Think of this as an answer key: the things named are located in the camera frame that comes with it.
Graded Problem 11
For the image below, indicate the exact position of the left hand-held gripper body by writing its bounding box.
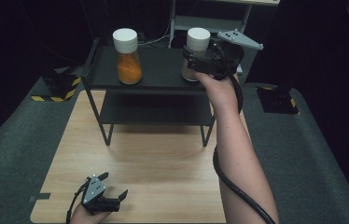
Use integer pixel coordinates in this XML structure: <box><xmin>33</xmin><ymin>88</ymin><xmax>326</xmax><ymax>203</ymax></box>
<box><xmin>81</xmin><ymin>174</ymin><xmax>122</xmax><ymax>216</ymax></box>

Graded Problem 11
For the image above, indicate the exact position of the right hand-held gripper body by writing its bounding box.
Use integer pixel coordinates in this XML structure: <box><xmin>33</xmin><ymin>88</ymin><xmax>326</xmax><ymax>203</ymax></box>
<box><xmin>207</xmin><ymin>29</ymin><xmax>264</xmax><ymax>80</ymax></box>

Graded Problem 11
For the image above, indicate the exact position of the beige spice jar white lid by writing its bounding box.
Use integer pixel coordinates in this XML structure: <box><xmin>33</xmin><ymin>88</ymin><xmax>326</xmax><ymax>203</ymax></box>
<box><xmin>181</xmin><ymin>27</ymin><xmax>212</xmax><ymax>82</ymax></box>

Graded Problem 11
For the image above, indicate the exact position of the black two-tier metal shelf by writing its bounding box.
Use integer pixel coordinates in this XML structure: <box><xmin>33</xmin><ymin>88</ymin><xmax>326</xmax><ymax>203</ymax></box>
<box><xmin>80</xmin><ymin>36</ymin><xmax>245</xmax><ymax>147</ymax></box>

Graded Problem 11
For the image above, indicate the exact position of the orange spice jar white lid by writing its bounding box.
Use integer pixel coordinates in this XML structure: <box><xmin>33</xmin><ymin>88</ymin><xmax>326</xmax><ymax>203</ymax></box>
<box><xmin>112</xmin><ymin>27</ymin><xmax>143</xmax><ymax>86</ymax></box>

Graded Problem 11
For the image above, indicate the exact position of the person's left hand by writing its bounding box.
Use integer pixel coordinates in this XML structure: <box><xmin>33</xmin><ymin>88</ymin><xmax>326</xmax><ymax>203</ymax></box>
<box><xmin>69</xmin><ymin>204</ymin><xmax>112</xmax><ymax>224</ymax></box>

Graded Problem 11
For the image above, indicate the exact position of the person's right hand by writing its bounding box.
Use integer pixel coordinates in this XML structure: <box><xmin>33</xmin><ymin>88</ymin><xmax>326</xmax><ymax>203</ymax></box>
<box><xmin>193</xmin><ymin>71</ymin><xmax>241</xmax><ymax>117</ymax></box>

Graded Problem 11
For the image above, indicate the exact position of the grey metal stand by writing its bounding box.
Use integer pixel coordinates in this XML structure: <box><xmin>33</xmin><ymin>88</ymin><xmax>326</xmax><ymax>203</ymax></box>
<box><xmin>167</xmin><ymin>0</ymin><xmax>281</xmax><ymax>76</ymax></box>

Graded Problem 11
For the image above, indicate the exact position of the grey tape strip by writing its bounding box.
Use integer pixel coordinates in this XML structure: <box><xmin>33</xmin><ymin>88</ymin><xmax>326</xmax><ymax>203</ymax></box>
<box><xmin>28</xmin><ymin>192</ymin><xmax>51</xmax><ymax>203</ymax></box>

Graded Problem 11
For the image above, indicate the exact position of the black yellow striped stand base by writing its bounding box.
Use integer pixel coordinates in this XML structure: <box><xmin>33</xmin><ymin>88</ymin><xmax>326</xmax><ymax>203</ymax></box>
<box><xmin>256</xmin><ymin>86</ymin><xmax>300</xmax><ymax>116</ymax></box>
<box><xmin>31</xmin><ymin>69</ymin><xmax>82</xmax><ymax>103</ymax></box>

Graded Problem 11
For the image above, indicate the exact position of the grey felt cloth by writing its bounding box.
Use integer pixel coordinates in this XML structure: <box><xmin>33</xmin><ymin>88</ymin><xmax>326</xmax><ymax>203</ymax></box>
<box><xmin>0</xmin><ymin>45</ymin><xmax>349</xmax><ymax>224</ymax></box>

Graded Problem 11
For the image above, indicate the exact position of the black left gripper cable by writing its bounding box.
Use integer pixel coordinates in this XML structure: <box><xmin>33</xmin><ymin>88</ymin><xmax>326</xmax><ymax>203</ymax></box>
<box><xmin>65</xmin><ymin>182</ymin><xmax>91</xmax><ymax>224</ymax></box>

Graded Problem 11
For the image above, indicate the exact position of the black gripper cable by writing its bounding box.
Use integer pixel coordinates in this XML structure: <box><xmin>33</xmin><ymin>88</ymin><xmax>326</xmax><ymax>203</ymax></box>
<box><xmin>65</xmin><ymin>182</ymin><xmax>91</xmax><ymax>224</ymax></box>
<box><xmin>212</xmin><ymin>74</ymin><xmax>277</xmax><ymax>224</ymax></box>

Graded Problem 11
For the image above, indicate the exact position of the bundle of floor cables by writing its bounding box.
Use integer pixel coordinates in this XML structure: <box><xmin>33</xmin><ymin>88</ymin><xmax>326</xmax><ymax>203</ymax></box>
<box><xmin>136</xmin><ymin>29</ymin><xmax>171</xmax><ymax>48</ymax></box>

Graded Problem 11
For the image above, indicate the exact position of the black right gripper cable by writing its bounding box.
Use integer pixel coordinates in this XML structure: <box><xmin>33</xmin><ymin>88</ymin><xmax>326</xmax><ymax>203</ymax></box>
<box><xmin>212</xmin><ymin>74</ymin><xmax>277</xmax><ymax>224</ymax></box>

